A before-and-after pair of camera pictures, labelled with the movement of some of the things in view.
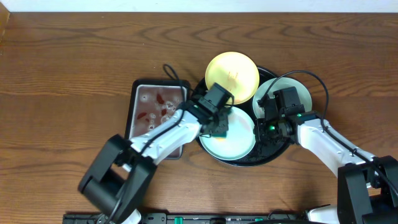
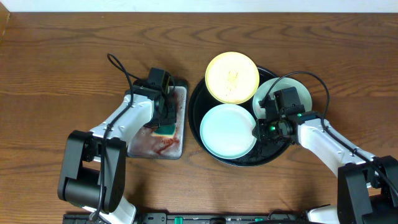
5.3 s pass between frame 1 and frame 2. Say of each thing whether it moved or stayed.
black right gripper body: stayed
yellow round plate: stayed
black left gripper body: moved
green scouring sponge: moved
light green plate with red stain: stayed
